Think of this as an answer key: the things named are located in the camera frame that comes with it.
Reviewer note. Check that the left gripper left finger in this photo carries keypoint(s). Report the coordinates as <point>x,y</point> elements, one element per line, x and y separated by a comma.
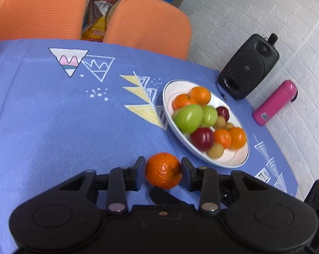
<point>121,180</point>

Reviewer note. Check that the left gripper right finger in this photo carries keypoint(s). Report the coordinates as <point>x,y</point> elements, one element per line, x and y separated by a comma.
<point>204,180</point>

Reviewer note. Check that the brown longan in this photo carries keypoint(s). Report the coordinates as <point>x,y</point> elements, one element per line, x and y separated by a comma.
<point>216,151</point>
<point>220,122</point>
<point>229,125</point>

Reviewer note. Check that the mandarin back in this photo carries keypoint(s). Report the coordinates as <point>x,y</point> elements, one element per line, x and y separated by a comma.
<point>163,170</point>

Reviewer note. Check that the large orange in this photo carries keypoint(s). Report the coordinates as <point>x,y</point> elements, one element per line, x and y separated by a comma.
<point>238,137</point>

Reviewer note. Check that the small green apple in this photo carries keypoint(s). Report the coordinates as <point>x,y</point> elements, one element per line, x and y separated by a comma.
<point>188,118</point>

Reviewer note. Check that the large green apple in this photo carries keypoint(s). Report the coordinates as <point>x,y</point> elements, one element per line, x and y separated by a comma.
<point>210,116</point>

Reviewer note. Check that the dark red plum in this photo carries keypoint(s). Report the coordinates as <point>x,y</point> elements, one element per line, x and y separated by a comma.
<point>223,111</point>

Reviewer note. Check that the mandarin with stem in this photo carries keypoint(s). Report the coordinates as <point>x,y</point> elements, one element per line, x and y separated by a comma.
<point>183,100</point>

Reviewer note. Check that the smooth orange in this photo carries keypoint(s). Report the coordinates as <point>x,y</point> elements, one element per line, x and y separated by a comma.
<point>201,95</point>

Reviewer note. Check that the blue patterned tablecloth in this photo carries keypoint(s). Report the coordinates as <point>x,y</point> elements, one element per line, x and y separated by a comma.
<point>71,111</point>

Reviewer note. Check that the pink water bottle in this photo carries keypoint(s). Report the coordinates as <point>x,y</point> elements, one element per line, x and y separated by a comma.
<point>287,92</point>

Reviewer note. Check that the black speaker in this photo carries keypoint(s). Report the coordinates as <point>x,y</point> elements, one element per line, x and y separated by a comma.
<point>249,66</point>

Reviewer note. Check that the right orange chair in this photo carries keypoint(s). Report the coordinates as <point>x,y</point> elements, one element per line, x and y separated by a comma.
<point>151,25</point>

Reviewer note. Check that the orange chair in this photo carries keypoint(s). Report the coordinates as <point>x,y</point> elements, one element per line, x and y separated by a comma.
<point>151,25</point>
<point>41,19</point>

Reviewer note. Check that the yellow snack bag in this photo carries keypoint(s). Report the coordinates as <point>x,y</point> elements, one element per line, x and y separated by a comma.
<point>95,24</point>

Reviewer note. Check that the left orange chair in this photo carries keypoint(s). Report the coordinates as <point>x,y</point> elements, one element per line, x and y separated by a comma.
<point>41,19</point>

